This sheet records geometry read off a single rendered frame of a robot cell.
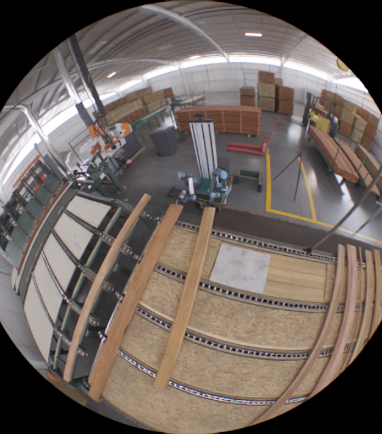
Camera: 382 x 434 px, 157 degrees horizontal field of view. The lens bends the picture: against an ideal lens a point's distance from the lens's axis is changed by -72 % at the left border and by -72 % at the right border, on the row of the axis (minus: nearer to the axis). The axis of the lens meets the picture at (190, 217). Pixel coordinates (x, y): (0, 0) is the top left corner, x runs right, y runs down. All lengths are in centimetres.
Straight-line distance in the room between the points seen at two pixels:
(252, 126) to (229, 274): 533
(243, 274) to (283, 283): 51
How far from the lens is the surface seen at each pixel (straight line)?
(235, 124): 597
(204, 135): 222
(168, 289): 164
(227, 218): 282
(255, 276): 160
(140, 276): 177
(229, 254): 162
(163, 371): 183
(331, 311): 208
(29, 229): 618
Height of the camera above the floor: 237
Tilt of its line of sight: 54 degrees down
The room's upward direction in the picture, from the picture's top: 19 degrees counter-clockwise
